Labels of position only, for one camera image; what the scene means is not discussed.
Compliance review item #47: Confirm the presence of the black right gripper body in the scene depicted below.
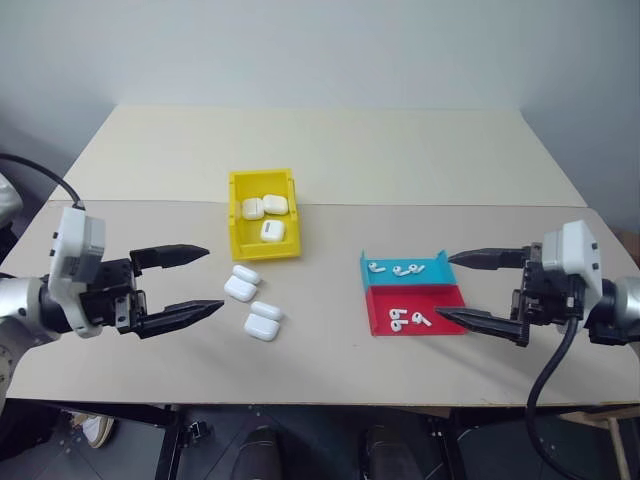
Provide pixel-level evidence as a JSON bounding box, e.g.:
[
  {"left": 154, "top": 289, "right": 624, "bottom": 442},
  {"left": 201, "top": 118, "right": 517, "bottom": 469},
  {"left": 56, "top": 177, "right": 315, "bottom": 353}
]
[{"left": 509, "top": 242, "right": 587, "bottom": 326}]

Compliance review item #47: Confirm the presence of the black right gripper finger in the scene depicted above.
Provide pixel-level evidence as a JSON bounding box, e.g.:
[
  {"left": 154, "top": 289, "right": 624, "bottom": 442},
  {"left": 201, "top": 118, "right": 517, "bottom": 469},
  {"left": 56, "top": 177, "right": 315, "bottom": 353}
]
[
  {"left": 434, "top": 306, "right": 531, "bottom": 348},
  {"left": 447, "top": 244, "right": 533, "bottom": 272}
]

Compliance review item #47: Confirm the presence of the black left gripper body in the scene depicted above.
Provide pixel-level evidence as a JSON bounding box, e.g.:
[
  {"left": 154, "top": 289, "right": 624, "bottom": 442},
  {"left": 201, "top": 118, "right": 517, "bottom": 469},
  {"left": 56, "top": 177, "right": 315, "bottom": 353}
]
[{"left": 78, "top": 257, "right": 150, "bottom": 336}]

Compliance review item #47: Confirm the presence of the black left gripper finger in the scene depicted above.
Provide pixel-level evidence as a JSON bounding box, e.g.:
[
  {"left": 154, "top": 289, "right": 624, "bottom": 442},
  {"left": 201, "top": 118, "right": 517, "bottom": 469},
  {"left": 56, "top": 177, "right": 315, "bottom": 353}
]
[
  {"left": 129, "top": 299, "right": 226, "bottom": 341},
  {"left": 129, "top": 243, "right": 212, "bottom": 277}
]

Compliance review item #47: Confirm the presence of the yellow plastic bin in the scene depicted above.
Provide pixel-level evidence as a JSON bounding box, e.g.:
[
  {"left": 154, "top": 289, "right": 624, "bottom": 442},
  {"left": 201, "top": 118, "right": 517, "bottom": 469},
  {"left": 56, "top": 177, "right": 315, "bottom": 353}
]
[{"left": 228, "top": 167, "right": 304, "bottom": 263}]

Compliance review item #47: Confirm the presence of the white case with grey label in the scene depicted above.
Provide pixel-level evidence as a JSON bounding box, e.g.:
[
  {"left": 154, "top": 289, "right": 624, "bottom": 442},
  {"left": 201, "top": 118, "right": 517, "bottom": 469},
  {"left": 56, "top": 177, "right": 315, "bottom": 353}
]
[{"left": 259, "top": 219, "right": 287, "bottom": 244}]

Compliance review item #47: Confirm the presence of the red plastic tray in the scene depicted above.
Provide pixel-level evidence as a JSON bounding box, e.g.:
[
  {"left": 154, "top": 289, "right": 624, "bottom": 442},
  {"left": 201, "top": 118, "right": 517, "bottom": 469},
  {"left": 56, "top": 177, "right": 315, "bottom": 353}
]
[{"left": 364, "top": 283, "right": 470, "bottom": 340}]

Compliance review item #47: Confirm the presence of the blue plastic tray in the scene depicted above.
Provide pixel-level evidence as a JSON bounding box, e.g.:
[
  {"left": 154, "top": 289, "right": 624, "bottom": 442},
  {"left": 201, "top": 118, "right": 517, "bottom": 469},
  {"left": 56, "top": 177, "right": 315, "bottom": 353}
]
[{"left": 359, "top": 248, "right": 459, "bottom": 290}]

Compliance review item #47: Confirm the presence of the white shoe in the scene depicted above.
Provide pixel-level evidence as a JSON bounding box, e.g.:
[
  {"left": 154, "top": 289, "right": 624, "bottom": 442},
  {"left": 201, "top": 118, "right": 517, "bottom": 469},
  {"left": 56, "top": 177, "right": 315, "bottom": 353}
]
[{"left": 78, "top": 413, "right": 116, "bottom": 449}]

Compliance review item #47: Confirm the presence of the dark rounded shape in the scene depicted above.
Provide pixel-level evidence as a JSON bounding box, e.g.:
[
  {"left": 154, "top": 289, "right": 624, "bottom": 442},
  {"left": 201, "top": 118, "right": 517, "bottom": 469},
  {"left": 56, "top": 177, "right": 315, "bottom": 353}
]
[
  {"left": 365, "top": 424, "right": 410, "bottom": 480},
  {"left": 238, "top": 424, "right": 282, "bottom": 480}
]

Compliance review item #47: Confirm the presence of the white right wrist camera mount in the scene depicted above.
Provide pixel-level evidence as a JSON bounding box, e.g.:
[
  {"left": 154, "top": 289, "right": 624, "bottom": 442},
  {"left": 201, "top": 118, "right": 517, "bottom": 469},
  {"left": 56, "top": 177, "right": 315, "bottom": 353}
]
[{"left": 541, "top": 219, "right": 604, "bottom": 332}]

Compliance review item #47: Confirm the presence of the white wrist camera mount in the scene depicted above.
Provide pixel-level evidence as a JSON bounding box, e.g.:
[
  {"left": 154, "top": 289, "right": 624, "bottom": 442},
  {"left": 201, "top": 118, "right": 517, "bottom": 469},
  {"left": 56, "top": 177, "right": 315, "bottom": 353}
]
[
  {"left": 541, "top": 219, "right": 604, "bottom": 332},
  {"left": 47, "top": 205, "right": 108, "bottom": 340}
]

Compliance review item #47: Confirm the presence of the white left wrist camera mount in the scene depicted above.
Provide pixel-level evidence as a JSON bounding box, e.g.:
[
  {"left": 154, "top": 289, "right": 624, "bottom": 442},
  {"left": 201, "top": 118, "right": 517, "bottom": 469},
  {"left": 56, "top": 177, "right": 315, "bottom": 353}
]
[{"left": 47, "top": 205, "right": 108, "bottom": 340}]

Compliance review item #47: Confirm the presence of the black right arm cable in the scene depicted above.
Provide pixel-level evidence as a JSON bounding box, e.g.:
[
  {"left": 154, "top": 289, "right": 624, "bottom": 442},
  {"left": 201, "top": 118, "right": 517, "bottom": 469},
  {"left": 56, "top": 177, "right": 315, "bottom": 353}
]
[{"left": 524, "top": 317, "right": 582, "bottom": 480}]

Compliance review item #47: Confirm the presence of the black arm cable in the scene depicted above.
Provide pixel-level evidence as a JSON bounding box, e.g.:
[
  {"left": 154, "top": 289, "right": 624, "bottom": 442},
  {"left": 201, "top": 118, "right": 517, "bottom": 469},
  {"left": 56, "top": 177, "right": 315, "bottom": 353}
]
[
  {"left": 0, "top": 153, "right": 86, "bottom": 211},
  {"left": 524, "top": 317, "right": 582, "bottom": 480}
]

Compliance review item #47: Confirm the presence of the black table frame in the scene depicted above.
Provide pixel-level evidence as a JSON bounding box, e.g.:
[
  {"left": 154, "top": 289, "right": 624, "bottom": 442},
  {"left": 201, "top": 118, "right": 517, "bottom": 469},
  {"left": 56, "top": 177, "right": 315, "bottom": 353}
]
[{"left": 0, "top": 399, "right": 640, "bottom": 480}]

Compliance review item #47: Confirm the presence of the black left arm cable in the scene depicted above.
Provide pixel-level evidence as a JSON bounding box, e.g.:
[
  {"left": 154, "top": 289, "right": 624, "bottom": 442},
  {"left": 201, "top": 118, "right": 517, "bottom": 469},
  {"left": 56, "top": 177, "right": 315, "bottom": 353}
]
[{"left": 0, "top": 153, "right": 86, "bottom": 211}]

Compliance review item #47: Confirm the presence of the wooden frame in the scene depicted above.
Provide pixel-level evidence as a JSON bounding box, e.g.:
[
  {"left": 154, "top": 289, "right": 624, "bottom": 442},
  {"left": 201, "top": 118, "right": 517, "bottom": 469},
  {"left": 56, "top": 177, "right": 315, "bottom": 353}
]
[{"left": 558, "top": 403, "right": 640, "bottom": 480}]

